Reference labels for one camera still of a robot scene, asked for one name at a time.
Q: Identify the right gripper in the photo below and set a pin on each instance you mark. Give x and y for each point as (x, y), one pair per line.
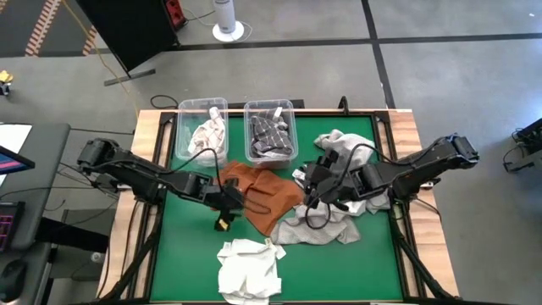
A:
(328, 180)

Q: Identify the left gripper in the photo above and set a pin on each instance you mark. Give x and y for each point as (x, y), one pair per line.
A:
(222, 195)

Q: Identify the rust orange towel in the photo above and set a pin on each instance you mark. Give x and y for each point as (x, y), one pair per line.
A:
(271, 186)

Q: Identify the light grey waffle towel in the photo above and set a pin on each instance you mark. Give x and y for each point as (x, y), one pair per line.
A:
(305, 233)

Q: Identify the pale grey towel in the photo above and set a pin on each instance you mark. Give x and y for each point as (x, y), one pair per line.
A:
(343, 142)

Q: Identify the grey plaid towel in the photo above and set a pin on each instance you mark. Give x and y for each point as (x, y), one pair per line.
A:
(271, 135)

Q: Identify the plain white towel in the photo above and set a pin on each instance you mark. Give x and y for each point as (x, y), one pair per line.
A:
(250, 271)

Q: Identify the clear plastic bin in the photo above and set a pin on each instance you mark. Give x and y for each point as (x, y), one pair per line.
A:
(182, 127)
(247, 127)

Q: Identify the white towel brown grid lines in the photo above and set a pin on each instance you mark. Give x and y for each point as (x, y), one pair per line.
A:
(207, 135)

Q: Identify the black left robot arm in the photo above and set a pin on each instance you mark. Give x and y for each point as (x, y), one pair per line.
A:
(139, 173)

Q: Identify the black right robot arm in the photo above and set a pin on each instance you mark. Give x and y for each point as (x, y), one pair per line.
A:
(423, 165)

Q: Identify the green table mat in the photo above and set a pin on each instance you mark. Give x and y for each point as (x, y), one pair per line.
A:
(339, 271)

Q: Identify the black table edge clamp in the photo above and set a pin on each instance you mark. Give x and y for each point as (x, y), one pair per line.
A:
(344, 106)

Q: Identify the black stool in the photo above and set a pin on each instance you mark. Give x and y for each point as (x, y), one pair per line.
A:
(72, 235)

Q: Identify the white tower fan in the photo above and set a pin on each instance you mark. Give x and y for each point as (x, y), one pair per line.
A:
(225, 17)

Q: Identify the red power strip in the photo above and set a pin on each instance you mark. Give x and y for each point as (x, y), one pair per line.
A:
(174, 8)

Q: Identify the grey desk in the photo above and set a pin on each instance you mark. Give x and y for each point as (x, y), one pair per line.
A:
(46, 169)

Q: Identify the black and red device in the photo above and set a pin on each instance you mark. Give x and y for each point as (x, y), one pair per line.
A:
(127, 29)

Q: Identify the desk monitor screen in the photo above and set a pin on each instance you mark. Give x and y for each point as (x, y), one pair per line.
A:
(12, 163)

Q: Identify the backlit keyboard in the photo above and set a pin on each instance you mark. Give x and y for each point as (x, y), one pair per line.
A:
(10, 224)

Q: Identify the white paper sheet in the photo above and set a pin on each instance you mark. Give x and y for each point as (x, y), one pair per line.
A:
(12, 135)

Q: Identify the black computer mouse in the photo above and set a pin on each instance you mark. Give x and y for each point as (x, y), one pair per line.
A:
(12, 277)

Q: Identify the small yellow floor object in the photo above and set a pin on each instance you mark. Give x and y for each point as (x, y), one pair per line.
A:
(6, 76)

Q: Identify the left wrist camera yellow label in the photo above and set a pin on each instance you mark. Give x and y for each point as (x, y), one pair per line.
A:
(223, 220)

